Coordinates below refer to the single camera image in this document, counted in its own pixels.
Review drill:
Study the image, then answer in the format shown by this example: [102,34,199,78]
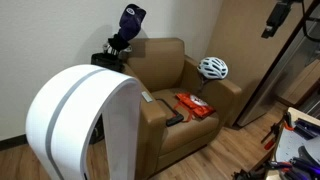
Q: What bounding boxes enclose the purple golf club headcover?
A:
[118,3,147,42]

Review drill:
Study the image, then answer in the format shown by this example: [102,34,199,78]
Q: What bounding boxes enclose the white bicycle helmet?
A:
[197,56,230,81]

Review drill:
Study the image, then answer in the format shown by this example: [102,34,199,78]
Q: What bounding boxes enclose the black bicycle U-lock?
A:
[155,97,185,128]

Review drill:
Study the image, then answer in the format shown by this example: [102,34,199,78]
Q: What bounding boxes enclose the black clamp with orange grip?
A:
[232,159,294,180]

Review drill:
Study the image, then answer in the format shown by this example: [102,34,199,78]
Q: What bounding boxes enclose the white bladeless tower fan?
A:
[25,64,142,180]

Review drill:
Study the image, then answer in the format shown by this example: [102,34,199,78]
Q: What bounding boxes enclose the grey remote control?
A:
[141,91,154,103]

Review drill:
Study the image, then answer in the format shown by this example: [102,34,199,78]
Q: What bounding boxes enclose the orange snack bag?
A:
[173,92,216,122]

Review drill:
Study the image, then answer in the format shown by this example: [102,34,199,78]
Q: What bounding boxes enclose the black purple-lit controller box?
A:
[292,117,320,140]

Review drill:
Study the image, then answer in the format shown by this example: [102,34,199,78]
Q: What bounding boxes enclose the black golf club headcover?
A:
[107,33,131,52]

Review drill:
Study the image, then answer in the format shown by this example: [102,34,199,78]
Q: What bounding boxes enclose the brown leather armchair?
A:
[120,37,243,180]

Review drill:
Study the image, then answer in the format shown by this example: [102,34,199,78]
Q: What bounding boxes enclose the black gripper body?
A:
[265,0,294,32]

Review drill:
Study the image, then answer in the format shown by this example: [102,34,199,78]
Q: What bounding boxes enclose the red-handled black clamp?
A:
[260,112,296,151]

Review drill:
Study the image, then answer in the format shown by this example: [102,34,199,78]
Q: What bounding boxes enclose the white robot mounting table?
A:
[271,106,320,180]

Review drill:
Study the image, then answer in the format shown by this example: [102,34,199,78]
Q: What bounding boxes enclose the silver golf club heads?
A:
[102,41,133,56]

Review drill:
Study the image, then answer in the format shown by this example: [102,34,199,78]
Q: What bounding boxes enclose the brown wooden door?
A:
[203,0,316,128]

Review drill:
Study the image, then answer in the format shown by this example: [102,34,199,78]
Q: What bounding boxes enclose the black golf bag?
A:
[90,52,125,73]

